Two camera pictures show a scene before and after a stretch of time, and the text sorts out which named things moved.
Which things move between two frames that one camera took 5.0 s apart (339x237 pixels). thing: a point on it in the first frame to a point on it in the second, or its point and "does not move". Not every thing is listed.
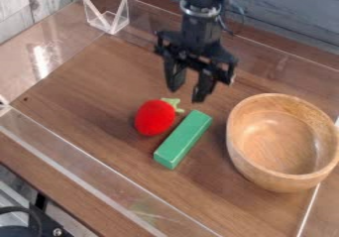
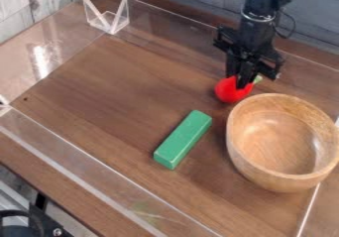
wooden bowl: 282,142 does not move
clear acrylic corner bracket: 107,22 does not move
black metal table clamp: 52,228 does not move
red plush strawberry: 155,116 to 227,90
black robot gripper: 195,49 to 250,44
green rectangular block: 184,141 does not move
